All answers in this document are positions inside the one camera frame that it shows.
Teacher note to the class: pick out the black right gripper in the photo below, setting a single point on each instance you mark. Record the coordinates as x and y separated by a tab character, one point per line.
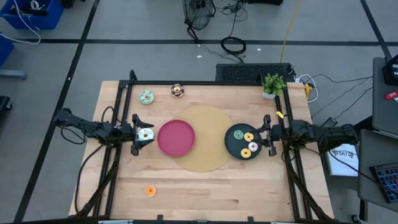
273	133

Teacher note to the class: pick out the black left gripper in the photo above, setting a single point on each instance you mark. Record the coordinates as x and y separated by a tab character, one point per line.
134	146

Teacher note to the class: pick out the large white frosted donut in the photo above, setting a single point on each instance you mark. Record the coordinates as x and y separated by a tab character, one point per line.
149	134

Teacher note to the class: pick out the small yellow donut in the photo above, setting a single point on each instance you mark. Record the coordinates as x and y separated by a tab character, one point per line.
246	137
242	153

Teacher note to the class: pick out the white glazed donut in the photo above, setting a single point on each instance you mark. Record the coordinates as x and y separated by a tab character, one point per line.
250	147

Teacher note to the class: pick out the small green frosted donut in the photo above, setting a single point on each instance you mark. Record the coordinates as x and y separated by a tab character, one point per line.
235	134

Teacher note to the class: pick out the large teal frosted donut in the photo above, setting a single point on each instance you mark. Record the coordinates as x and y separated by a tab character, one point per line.
142	98

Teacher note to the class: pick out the large chocolate frosted donut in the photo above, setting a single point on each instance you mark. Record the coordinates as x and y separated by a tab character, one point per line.
173	91

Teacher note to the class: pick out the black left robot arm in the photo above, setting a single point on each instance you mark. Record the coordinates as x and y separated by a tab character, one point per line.
93	129

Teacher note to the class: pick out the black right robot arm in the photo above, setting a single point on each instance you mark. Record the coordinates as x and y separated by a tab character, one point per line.
311	133

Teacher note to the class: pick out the yellow label tag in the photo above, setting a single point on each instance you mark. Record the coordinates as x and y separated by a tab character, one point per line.
280	114

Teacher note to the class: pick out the black round plate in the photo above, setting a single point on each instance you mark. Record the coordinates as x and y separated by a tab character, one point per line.
236	149

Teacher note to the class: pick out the red round plate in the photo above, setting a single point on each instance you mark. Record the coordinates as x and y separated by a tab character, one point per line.
176	138

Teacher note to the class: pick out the round woven straw placemat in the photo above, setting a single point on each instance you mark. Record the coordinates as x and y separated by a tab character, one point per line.
211	149

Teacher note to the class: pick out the green plant in white pot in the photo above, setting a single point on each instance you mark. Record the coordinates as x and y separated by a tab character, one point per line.
273	84

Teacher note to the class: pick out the small orange donut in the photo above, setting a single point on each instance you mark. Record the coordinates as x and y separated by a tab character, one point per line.
147	191

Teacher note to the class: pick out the yellow power plug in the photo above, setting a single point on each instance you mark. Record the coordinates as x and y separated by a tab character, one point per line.
308	90

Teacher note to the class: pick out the black computer case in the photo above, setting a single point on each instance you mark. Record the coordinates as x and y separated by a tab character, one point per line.
248	72

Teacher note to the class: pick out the white paper sign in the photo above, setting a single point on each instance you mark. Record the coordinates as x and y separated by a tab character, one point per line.
342	161

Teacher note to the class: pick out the black table clamp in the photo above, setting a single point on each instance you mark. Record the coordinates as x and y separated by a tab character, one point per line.
160	217
250	219

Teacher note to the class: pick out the grey desk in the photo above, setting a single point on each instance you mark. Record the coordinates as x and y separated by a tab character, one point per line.
373	149
382	115

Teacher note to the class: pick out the black floor fan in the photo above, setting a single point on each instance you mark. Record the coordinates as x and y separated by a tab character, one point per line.
198	12

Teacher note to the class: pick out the black backlit keyboard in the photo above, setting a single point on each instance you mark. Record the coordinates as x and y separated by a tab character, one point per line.
388	180

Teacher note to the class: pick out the red desk object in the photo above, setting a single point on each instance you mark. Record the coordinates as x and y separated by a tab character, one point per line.
391	95

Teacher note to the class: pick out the black chair base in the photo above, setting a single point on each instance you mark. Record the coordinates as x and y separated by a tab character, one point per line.
4	104

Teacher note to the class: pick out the black desk device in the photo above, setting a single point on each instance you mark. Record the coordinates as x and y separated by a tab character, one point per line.
391	71

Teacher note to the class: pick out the grey metal foot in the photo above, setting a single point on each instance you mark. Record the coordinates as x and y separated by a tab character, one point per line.
12	74

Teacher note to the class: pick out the blue plastic bin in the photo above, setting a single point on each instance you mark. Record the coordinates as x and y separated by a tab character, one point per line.
5	49
46	18

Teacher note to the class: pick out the black corner bracket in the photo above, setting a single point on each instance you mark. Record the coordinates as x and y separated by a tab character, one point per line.
133	76

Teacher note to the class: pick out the black aluminium rig frame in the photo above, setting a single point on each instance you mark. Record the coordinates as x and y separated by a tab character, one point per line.
199	83

